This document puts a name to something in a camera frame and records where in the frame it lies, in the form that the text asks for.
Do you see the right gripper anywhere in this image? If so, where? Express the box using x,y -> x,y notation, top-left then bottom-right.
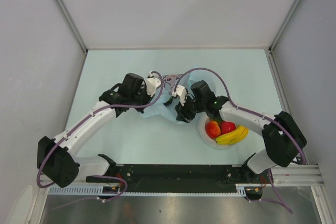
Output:
175,92 -> 206,123

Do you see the light blue plastic bag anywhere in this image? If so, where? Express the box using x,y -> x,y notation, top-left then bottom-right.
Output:
138,64 -> 217,125

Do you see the orange fake tomato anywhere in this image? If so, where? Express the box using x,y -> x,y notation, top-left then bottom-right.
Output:
205,121 -> 221,139

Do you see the red fake apple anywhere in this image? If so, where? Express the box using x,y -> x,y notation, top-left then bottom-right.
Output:
220,121 -> 236,135

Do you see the yellow fake banana bunch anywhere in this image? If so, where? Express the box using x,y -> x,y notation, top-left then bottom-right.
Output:
216,126 -> 249,145

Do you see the green fake fruit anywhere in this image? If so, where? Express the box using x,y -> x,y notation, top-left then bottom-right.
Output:
164,98 -> 172,106

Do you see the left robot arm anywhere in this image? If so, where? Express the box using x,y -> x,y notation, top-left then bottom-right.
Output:
36,71 -> 164,188

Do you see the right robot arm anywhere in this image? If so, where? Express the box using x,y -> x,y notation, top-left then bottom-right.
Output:
172,80 -> 307,183

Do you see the white paper plate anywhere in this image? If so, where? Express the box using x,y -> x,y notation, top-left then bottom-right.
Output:
198,113 -> 238,148

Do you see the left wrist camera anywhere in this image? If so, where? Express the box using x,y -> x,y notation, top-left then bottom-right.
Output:
145,72 -> 161,97

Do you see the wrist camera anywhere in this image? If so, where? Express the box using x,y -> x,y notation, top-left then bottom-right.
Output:
172,85 -> 187,106
145,72 -> 161,97

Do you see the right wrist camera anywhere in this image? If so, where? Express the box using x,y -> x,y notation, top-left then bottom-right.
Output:
172,85 -> 187,106

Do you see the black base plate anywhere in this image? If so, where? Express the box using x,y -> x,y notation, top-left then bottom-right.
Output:
104,164 -> 270,199

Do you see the white cable duct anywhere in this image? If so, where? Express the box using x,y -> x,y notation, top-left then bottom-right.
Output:
48,185 -> 262,198

